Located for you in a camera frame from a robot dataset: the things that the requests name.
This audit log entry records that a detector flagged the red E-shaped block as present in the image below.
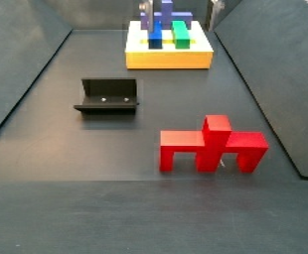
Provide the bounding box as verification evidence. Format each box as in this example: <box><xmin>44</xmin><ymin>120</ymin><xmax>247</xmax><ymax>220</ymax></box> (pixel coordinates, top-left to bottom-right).
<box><xmin>159</xmin><ymin>115</ymin><xmax>268</xmax><ymax>174</ymax></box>

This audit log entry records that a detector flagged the yellow base board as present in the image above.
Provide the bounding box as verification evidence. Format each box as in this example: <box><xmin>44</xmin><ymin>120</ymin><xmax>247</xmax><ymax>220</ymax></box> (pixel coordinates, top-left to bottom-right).
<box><xmin>124</xmin><ymin>21</ymin><xmax>214</xmax><ymax>69</ymax></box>

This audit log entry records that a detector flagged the blue rectangular bar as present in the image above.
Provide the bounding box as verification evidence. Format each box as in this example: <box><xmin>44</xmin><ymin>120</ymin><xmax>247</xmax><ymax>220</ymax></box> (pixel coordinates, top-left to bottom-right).
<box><xmin>148</xmin><ymin>21</ymin><xmax>162</xmax><ymax>50</ymax></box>

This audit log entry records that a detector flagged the green rectangular bar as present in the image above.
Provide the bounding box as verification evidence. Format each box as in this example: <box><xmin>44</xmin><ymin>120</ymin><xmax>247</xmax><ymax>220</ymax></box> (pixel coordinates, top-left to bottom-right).
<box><xmin>171</xmin><ymin>21</ymin><xmax>190</xmax><ymax>50</ymax></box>

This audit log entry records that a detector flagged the purple E-shaped block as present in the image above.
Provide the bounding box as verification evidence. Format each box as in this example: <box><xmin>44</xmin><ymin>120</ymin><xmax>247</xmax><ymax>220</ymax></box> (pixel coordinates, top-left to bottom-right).
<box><xmin>139</xmin><ymin>0</ymin><xmax>193</xmax><ymax>31</ymax></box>

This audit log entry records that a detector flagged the black angled bracket holder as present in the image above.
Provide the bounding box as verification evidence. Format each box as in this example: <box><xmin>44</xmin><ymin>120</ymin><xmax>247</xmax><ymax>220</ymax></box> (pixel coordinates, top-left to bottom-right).
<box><xmin>75</xmin><ymin>77</ymin><xmax>138</xmax><ymax>112</ymax></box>

